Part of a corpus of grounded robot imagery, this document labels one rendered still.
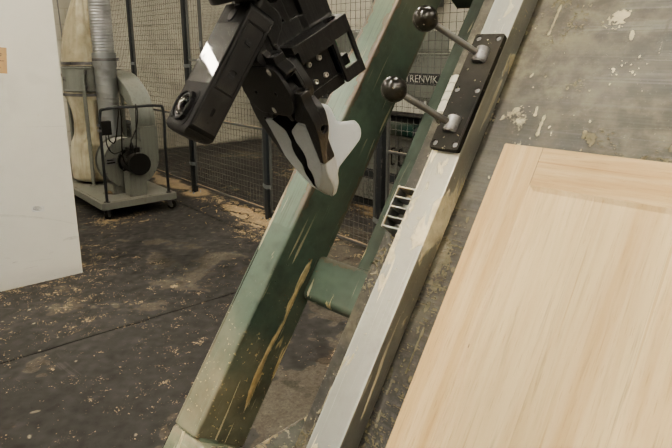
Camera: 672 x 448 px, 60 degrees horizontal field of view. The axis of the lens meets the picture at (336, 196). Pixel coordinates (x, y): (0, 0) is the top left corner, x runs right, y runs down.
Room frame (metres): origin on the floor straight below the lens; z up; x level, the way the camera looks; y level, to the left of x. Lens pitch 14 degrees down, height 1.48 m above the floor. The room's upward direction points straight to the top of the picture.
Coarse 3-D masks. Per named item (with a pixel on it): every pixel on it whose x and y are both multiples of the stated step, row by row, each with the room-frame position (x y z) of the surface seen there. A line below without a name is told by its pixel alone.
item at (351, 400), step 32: (512, 0) 0.95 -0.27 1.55; (512, 32) 0.91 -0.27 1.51; (480, 128) 0.86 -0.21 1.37; (448, 160) 0.83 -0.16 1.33; (416, 192) 0.82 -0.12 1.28; (448, 192) 0.80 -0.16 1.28; (416, 224) 0.79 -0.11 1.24; (416, 256) 0.76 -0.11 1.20; (384, 288) 0.75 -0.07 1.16; (416, 288) 0.75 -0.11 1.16; (384, 320) 0.72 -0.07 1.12; (352, 352) 0.72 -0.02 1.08; (384, 352) 0.71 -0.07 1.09; (352, 384) 0.69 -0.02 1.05; (320, 416) 0.68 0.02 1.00; (352, 416) 0.66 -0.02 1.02
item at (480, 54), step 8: (424, 8) 0.87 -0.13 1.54; (432, 8) 0.87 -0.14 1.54; (416, 16) 0.87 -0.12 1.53; (424, 16) 0.86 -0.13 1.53; (432, 16) 0.87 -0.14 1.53; (416, 24) 0.87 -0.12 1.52; (424, 24) 0.87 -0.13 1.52; (432, 24) 0.87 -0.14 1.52; (440, 24) 0.88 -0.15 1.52; (440, 32) 0.89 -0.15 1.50; (448, 32) 0.88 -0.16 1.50; (456, 40) 0.89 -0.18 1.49; (464, 40) 0.89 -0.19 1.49; (464, 48) 0.89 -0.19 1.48; (472, 48) 0.89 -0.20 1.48; (480, 48) 0.89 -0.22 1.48; (488, 48) 0.89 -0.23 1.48; (480, 56) 0.89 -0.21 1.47
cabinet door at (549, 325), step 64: (512, 192) 0.76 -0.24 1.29; (576, 192) 0.71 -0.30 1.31; (640, 192) 0.66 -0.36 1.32; (512, 256) 0.70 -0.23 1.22; (576, 256) 0.66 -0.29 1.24; (640, 256) 0.62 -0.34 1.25; (448, 320) 0.69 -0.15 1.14; (512, 320) 0.65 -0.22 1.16; (576, 320) 0.61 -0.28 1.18; (640, 320) 0.58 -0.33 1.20; (448, 384) 0.64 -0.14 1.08; (512, 384) 0.60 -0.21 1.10; (576, 384) 0.57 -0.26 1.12; (640, 384) 0.54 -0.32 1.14
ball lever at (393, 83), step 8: (384, 80) 0.83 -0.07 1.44; (392, 80) 0.82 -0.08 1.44; (400, 80) 0.82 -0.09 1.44; (384, 88) 0.82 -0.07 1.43; (392, 88) 0.81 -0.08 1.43; (400, 88) 0.82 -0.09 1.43; (384, 96) 0.82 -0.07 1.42; (392, 96) 0.82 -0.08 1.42; (400, 96) 0.82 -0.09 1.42; (408, 96) 0.83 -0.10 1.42; (416, 104) 0.83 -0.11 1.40; (424, 104) 0.84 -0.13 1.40; (432, 112) 0.84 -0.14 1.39; (440, 120) 0.84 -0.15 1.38; (448, 120) 0.84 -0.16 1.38; (456, 120) 0.84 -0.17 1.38; (448, 128) 0.84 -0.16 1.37; (456, 128) 0.84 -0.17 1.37
